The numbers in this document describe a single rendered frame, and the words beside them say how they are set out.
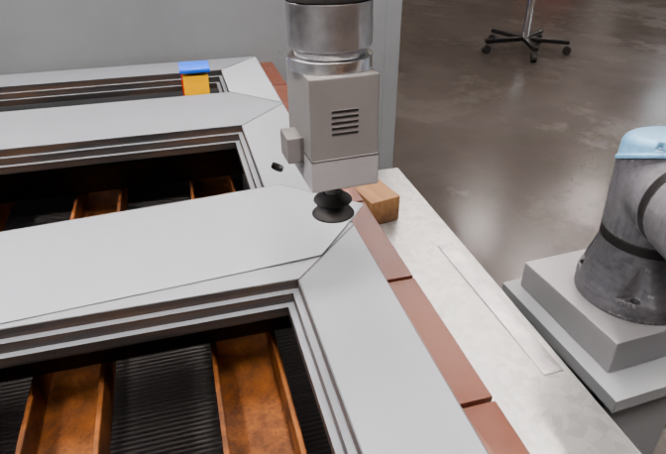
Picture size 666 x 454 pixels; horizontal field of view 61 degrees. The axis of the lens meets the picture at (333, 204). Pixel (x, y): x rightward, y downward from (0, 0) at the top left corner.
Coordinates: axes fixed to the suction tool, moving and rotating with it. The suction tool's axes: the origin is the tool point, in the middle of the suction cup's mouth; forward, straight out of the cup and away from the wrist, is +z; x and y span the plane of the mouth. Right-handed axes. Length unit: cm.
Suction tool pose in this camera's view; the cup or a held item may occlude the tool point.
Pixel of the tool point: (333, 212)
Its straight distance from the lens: 57.4
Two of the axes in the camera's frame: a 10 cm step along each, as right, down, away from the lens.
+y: 3.0, 4.5, -8.4
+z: 0.2, 8.8, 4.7
